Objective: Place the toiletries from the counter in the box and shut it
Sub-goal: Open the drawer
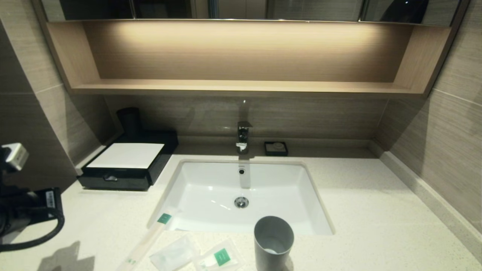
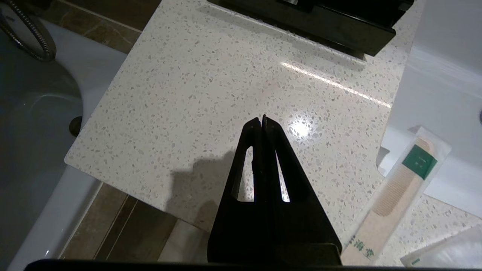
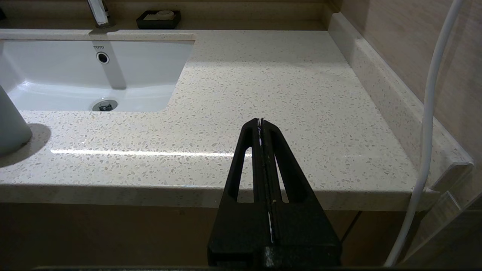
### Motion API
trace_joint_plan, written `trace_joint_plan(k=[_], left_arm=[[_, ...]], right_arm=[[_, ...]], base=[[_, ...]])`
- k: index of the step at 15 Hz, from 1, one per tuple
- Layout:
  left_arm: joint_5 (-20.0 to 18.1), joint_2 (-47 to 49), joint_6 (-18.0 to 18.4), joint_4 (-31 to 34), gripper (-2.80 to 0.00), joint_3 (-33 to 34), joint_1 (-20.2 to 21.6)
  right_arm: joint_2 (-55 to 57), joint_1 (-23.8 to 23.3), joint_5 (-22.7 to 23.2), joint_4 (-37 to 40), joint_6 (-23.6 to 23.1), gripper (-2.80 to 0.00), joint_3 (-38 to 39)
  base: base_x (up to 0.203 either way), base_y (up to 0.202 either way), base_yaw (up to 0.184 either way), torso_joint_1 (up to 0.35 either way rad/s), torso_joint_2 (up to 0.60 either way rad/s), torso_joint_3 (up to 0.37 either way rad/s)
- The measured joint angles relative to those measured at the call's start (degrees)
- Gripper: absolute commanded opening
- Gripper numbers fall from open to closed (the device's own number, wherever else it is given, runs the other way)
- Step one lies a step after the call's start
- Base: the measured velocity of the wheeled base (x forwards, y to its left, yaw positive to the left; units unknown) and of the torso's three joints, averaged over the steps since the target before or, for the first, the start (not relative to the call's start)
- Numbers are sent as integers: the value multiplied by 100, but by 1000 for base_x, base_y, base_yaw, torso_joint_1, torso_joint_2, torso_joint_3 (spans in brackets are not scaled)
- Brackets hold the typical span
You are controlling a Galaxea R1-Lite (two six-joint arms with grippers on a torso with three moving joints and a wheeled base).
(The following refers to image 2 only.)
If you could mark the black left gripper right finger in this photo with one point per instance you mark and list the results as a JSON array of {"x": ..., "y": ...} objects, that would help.
[{"x": 301, "y": 233}]

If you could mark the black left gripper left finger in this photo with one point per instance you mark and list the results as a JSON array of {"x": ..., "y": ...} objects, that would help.
[{"x": 233, "y": 233}]

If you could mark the comb packet with green label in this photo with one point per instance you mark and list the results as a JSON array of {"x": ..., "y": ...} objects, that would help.
[{"x": 391, "y": 199}]

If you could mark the black amenity tray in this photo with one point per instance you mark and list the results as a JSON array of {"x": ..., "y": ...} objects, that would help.
[{"x": 339, "y": 32}]

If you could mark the clear plastic packet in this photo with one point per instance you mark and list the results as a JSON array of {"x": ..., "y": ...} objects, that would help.
[{"x": 452, "y": 250}]

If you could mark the white ceramic sink basin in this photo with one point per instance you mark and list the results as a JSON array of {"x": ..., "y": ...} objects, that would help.
[{"x": 444, "y": 94}]

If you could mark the white bathtub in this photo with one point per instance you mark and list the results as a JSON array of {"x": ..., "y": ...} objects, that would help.
[{"x": 34, "y": 131}]

